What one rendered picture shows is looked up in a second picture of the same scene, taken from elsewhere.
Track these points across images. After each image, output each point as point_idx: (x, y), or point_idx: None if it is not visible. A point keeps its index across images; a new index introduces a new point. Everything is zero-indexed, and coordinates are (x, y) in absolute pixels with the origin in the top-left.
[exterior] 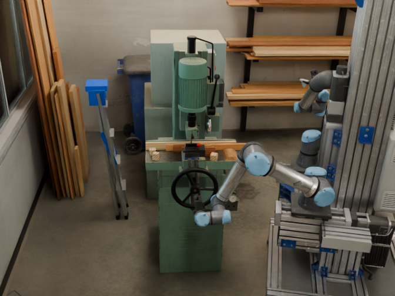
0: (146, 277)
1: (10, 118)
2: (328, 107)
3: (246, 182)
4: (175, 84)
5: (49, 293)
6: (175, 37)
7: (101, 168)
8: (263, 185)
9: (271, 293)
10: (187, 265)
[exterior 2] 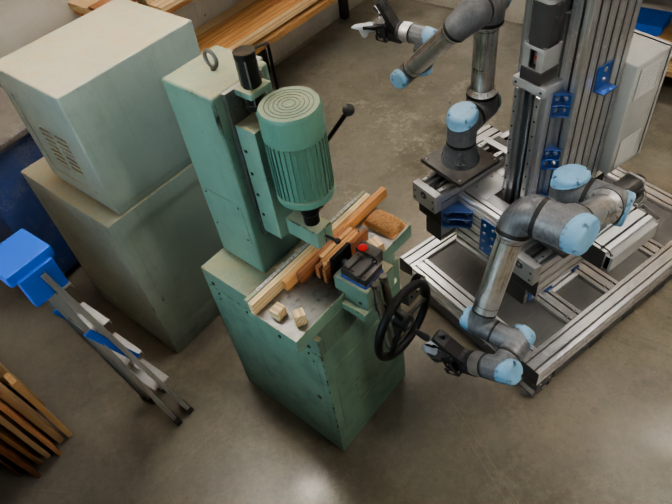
0: (336, 475)
1: None
2: (528, 62)
3: None
4: (234, 164)
5: None
6: (80, 57)
7: (36, 359)
8: None
9: (535, 364)
10: (372, 409)
